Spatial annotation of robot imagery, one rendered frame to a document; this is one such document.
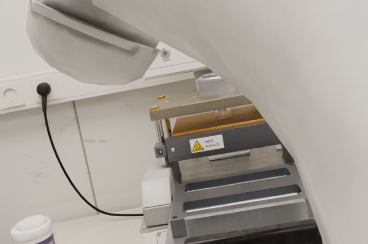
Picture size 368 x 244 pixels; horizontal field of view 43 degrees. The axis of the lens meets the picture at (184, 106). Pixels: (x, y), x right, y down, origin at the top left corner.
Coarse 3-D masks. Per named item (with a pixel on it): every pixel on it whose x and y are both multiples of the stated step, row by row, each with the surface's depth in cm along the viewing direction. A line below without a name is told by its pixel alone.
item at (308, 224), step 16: (288, 224) 50; (304, 224) 50; (192, 240) 51; (208, 240) 50; (224, 240) 50; (240, 240) 50; (256, 240) 50; (272, 240) 50; (288, 240) 50; (304, 240) 50; (320, 240) 50
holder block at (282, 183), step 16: (224, 176) 76; (240, 176) 76; (256, 176) 75; (272, 176) 75; (288, 176) 70; (176, 192) 73; (192, 192) 71; (208, 192) 70; (224, 192) 69; (240, 192) 67; (256, 192) 67; (272, 192) 67; (288, 192) 67; (304, 192) 63; (176, 208) 66; (192, 208) 68; (208, 208) 67; (224, 208) 62; (176, 224) 62
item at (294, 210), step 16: (240, 208) 57; (256, 208) 57; (272, 208) 57; (288, 208) 56; (304, 208) 56; (192, 224) 57; (208, 224) 57; (224, 224) 57; (240, 224) 57; (256, 224) 57; (272, 224) 57; (176, 240) 61
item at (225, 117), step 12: (228, 108) 92; (240, 108) 100; (252, 108) 97; (180, 120) 99; (192, 120) 96; (204, 120) 94; (216, 120) 91; (228, 120) 89; (240, 120) 87; (252, 120) 85; (264, 120) 85; (180, 132) 86; (192, 132) 86
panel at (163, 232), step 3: (156, 231) 77; (159, 231) 77; (162, 231) 77; (165, 231) 77; (156, 234) 77; (159, 234) 77; (162, 234) 77; (165, 234) 77; (156, 237) 77; (159, 237) 77; (162, 237) 77; (165, 237) 77; (156, 240) 77; (159, 240) 77; (162, 240) 77; (156, 243) 77; (159, 243) 76; (162, 243) 76
